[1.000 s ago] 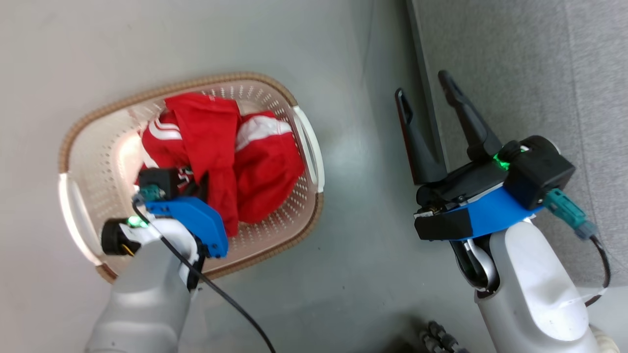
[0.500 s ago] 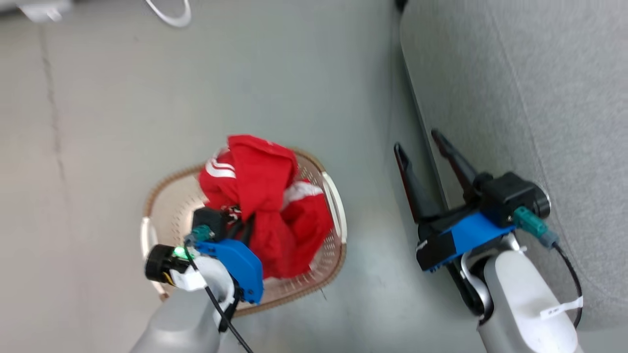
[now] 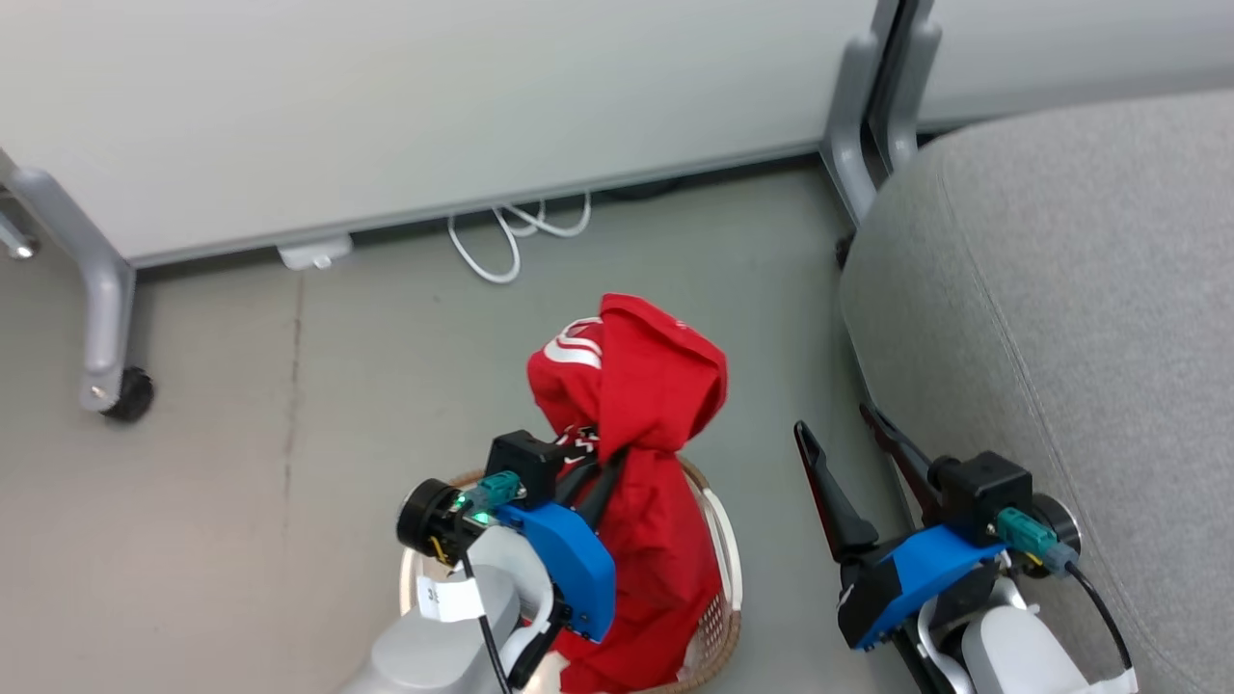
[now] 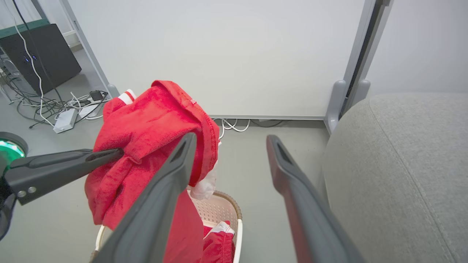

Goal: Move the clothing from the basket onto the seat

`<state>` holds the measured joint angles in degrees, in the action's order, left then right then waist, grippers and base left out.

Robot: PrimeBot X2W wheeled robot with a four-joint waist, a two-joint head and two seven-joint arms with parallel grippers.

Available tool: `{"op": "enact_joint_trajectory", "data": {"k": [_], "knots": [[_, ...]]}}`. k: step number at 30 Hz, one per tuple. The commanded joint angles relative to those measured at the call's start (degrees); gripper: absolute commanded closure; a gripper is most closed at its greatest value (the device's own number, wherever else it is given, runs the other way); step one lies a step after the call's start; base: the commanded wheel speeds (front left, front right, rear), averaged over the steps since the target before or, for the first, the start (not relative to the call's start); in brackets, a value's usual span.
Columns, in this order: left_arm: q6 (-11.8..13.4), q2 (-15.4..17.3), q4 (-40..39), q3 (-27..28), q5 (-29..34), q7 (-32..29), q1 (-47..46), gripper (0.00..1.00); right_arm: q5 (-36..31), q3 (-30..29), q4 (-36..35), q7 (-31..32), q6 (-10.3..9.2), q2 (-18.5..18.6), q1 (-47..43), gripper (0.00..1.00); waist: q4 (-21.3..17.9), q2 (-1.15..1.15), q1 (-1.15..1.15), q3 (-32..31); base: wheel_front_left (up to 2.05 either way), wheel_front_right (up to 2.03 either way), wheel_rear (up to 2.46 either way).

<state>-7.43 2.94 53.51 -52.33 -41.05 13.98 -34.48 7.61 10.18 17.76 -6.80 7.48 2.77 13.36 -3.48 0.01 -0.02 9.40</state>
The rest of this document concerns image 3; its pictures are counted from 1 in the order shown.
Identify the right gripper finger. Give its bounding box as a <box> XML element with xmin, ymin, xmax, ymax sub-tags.
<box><xmin>793</xmin><ymin>420</ymin><xmax>880</xmax><ymax>563</ymax></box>
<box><xmin>859</xmin><ymin>403</ymin><xmax>944</xmax><ymax>527</ymax></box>

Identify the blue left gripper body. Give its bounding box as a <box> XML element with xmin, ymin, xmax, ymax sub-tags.
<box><xmin>496</xmin><ymin>500</ymin><xmax>618</xmax><ymax>645</ymax></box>

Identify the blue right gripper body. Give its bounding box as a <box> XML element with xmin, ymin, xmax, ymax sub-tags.
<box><xmin>836</xmin><ymin>524</ymin><xmax>1009</xmax><ymax>652</ymax></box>

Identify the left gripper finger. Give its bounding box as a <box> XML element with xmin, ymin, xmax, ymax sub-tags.
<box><xmin>577</xmin><ymin>447</ymin><xmax>630</xmax><ymax>532</ymax></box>
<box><xmin>554</xmin><ymin>453</ymin><xmax>602</xmax><ymax>511</ymax></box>

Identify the red hooded garment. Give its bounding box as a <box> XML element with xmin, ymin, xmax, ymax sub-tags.
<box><xmin>526</xmin><ymin>293</ymin><xmax>730</xmax><ymax>694</ymax></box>

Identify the white perforated laundry basket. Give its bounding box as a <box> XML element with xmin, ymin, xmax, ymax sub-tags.
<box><xmin>398</xmin><ymin>458</ymin><xmax>744</xmax><ymax>694</ymax></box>

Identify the black cylindrical right gripper motor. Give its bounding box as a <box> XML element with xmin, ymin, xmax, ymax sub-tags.
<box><xmin>1030</xmin><ymin>494</ymin><xmax>1084</xmax><ymax>580</ymax></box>

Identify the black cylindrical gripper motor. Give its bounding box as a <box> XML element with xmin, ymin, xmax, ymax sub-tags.
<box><xmin>396</xmin><ymin>478</ymin><xmax>468</xmax><ymax>566</ymax></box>
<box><xmin>1030</xmin><ymin>494</ymin><xmax>1084</xmax><ymax>580</ymax></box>

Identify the black cylindrical left gripper motor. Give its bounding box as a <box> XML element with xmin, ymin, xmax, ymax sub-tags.
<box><xmin>396</xmin><ymin>478</ymin><xmax>468</xmax><ymax>566</ymax></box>

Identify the grey fabric sofa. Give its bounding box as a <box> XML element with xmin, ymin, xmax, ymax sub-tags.
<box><xmin>837</xmin><ymin>89</ymin><xmax>1234</xmax><ymax>694</ymax></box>

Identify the white plastic floor box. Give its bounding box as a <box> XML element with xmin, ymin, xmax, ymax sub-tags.
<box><xmin>276</xmin><ymin>234</ymin><xmax>354</xmax><ymax>272</ymax></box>

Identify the grey metal partition leg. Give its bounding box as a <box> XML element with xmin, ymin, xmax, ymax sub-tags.
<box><xmin>872</xmin><ymin>0</ymin><xmax>943</xmax><ymax>176</ymax></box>
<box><xmin>820</xmin><ymin>0</ymin><xmax>903</xmax><ymax>229</ymax></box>

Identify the large grey partition panel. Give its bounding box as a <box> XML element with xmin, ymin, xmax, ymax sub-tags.
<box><xmin>0</xmin><ymin>0</ymin><xmax>902</xmax><ymax>269</ymax></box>

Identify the small grey partition panel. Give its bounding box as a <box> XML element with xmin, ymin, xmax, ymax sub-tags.
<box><xmin>916</xmin><ymin>0</ymin><xmax>1234</xmax><ymax>133</ymax></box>

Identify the grey metal leg with caster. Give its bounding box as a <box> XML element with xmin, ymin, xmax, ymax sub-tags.
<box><xmin>0</xmin><ymin>149</ymin><xmax>156</xmax><ymax>425</ymax></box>

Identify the short grey metal foot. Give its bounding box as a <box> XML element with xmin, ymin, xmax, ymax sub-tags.
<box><xmin>0</xmin><ymin>207</ymin><xmax>40</xmax><ymax>262</ymax></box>

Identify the teal left camera connector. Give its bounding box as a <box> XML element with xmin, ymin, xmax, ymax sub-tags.
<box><xmin>463</xmin><ymin>471</ymin><xmax>527</xmax><ymax>514</ymax></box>

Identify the teal camera connector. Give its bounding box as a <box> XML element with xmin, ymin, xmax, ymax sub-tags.
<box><xmin>995</xmin><ymin>507</ymin><xmax>1077</xmax><ymax>578</ymax></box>
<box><xmin>463</xmin><ymin>471</ymin><xmax>527</xmax><ymax>514</ymax></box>

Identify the teal right camera connector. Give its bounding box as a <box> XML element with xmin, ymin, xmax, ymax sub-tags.
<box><xmin>995</xmin><ymin>507</ymin><xmax>1077</xmax><ymax>578</ymax></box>

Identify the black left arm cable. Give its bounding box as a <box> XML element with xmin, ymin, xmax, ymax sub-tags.
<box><xmin>459</xmin><ymin>552</ymin><xmax>514</xmax><ymax>694</ymax></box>

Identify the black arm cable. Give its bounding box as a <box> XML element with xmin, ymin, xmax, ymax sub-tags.
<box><xmin>459</xmin><ymin>552</ymin><xmax>514</xmax><ymax>694</ymax></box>
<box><xmin>1063</xmin><ymin>562</ymin><xmax>1135</xmax><ymax>678</ymax></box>

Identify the white paper cable label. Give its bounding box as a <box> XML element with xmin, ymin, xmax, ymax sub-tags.
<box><xmin>416</xmin><ymin>574</ymin><xmax>487</xmax><ymax>624</ymax></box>

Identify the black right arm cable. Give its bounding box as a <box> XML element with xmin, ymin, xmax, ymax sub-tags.
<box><xmin>1063</xmin><ymin>562</ymin><xmax>1135</xmax><ymax>678</ymax></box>

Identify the white coiled cable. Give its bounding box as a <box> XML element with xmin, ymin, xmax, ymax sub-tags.
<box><xmin>446</xmin><ymin>191</ymin><xmax>593</xmax><ymax>286</ymax></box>

